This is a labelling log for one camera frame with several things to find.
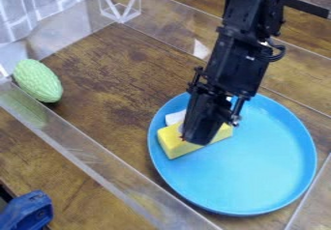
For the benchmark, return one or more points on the white patterned curtain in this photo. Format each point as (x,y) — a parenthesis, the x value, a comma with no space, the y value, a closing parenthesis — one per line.
(22,14)

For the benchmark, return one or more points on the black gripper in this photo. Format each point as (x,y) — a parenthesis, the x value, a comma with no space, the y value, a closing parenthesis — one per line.
(224,85)

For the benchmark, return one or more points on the clear acrylic barrier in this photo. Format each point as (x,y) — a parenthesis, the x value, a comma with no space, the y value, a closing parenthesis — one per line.
(167,212)
(301,76)

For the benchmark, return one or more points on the white toy fish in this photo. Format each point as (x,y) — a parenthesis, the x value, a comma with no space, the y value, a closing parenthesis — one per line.
(176,117)

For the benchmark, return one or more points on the yellow butter block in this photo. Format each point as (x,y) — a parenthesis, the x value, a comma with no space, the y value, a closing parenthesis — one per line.
(176,147)

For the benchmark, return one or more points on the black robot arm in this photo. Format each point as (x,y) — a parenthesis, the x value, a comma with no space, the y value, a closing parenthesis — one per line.
(259,18)

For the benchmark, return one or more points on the clear acrylic corner bracket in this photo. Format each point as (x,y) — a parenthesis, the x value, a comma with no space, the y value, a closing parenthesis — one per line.
(118,12)

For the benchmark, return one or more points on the green bitter gourd toy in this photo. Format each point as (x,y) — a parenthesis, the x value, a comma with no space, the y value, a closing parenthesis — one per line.
(38,81)

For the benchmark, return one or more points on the blue oval tray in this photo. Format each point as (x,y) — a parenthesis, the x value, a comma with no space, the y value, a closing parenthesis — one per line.
(252,173)

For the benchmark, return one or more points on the clear acrylic back barrier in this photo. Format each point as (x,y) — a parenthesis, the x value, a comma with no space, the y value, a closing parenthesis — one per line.
(301,76)

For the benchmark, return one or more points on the clear acrylic front barrier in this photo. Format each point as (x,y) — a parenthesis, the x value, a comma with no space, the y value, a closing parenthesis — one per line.
(167,212)

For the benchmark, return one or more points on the blue clamp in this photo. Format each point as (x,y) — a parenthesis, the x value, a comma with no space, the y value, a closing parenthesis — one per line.
(29,212)

